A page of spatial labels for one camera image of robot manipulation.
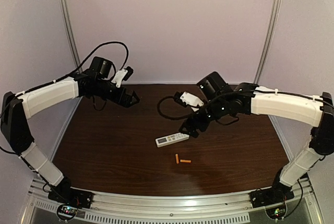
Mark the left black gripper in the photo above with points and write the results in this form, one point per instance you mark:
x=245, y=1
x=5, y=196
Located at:
x=118, y=100

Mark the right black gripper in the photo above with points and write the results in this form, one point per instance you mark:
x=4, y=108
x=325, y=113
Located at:
x=188, y=124

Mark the white remote control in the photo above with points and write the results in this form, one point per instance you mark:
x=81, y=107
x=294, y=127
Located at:
x=171, y=139

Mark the orange battery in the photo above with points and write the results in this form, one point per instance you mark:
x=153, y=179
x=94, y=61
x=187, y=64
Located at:
x=185, y=161
x=177, y=158

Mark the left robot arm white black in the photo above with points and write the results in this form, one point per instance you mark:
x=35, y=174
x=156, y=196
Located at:
x=18, y=108

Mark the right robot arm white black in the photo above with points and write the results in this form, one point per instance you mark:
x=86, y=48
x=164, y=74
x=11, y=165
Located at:
x=248, y=98

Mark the right round circuit board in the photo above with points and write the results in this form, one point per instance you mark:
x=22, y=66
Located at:
x=276, y=212

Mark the round circuit board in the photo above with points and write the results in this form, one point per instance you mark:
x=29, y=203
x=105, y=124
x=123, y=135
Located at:
x=66, y=213
x=276, y=212

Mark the left round circuit board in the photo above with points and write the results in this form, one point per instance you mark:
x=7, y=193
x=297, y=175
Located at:
x=66, y=213

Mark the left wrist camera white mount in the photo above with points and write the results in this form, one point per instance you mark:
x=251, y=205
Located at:
x=122, y=75

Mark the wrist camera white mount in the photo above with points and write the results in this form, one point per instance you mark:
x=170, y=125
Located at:
x=187, y=99
x=122, y=75

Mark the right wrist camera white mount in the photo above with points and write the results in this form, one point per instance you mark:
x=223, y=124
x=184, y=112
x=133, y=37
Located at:
x=187, y=99

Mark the front aluminium rail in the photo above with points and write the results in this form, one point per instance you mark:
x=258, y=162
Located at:
x=219, y=208

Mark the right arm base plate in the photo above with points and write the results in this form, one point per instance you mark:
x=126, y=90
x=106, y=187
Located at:
x=268, y=196

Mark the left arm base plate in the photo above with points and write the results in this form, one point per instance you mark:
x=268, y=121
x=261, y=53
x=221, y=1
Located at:
x=71, y=196

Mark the left aluminium frame post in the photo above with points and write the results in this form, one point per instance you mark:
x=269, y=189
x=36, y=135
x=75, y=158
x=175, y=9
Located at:
x=70, y=34

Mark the aluminium frame post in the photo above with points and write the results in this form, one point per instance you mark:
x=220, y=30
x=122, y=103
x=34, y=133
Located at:
x=70, y=34
x=273, y=18

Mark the right aluminium frame post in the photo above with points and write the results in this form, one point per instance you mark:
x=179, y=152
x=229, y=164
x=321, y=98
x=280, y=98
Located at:
x=273, y=18

